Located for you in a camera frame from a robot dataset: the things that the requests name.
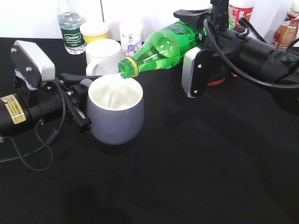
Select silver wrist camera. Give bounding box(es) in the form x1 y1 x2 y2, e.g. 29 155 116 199
11 40 56 91
181 47 213 98

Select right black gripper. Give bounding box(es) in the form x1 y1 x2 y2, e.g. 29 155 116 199
173 0 246 81

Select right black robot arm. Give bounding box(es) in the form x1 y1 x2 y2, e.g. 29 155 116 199
174 0 299 114

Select yellow paper cup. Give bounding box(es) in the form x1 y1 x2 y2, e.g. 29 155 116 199
80 21 108 44

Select brown iced tea bottle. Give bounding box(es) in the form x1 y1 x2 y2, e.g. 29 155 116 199
270 0 299 50

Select clear Cestbon water bottle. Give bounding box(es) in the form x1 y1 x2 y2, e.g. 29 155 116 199
57 0 86 55

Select grey ceramic mug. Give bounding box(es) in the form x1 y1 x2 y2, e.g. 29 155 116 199
80 74 145 145

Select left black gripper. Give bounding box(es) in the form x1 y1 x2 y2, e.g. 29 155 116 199
23 73 101 133

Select red ceramic mug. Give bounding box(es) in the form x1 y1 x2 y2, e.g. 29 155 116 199
207 73 238 87

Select right black camera cable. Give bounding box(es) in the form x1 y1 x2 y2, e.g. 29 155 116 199
203 17 299 89

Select green soda bottle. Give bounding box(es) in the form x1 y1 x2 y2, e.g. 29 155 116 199
118 19 206 78

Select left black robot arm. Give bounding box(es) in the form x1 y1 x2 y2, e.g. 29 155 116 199
0 73 98 136

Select left black camera cable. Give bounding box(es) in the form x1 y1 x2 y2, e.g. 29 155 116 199
0 80 67 172

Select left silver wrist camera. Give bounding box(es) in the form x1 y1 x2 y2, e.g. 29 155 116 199
11 40 56 91

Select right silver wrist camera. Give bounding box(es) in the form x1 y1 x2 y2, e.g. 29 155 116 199
181 47 213 98

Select white ceramic mug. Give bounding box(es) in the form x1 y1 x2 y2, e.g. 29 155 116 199
85 39 123 76

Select black camera cable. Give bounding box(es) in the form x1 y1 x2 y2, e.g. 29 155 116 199
203 17 299 89
0 80 67 172

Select white blueberry drink carton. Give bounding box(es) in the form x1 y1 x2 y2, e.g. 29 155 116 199
119 21 142 56

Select cola bottle red label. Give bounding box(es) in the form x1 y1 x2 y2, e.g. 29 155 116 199
229 0 254 32

